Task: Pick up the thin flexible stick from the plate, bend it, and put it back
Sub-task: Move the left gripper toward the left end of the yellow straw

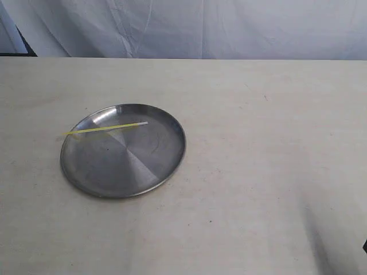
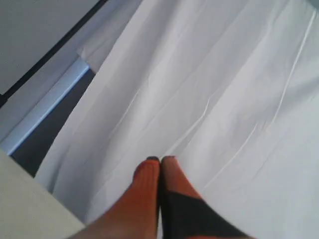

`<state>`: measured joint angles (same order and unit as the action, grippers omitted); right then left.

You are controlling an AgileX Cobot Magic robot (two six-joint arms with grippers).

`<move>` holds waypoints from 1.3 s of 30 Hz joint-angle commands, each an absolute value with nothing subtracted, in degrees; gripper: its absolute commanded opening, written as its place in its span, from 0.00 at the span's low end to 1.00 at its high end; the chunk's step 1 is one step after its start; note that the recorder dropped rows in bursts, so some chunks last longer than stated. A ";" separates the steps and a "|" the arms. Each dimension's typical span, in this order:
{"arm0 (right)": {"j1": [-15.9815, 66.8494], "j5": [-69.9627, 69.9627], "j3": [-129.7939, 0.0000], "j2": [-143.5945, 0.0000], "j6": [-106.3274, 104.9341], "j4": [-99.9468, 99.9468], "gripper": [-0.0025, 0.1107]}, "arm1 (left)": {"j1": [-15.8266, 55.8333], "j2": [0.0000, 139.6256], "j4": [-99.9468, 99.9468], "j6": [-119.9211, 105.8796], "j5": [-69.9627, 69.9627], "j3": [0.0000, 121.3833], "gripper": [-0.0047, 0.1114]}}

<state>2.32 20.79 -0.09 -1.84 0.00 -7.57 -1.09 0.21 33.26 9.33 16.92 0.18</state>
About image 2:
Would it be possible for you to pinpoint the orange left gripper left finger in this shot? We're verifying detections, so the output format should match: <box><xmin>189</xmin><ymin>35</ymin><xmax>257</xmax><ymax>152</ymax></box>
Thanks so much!
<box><xmin>70</xmin><ymin>159</ymin><xmax>160</xmax><ymax>239</ymax></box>

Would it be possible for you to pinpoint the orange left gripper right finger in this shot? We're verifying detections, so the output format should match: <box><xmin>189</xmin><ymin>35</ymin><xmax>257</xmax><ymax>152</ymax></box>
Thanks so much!
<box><xmin>160</xmin><ymin>156</ymin><xmax>250</xmax><ymax>239</ymax></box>

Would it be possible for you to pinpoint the white wrinkled backdrop cloth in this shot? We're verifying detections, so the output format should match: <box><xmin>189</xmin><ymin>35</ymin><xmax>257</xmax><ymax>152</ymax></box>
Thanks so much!
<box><xmin>35</xmin><ymin>0</ymin><xmax>319</xmax><ymax>239</ymax></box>

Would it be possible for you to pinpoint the light blue frame bar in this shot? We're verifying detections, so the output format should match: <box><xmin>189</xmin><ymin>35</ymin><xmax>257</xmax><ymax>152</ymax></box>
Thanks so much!
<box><xmin>0</xmin><ymin>58</ymin><xmax>89</xmax><ymax>155</ymax></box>

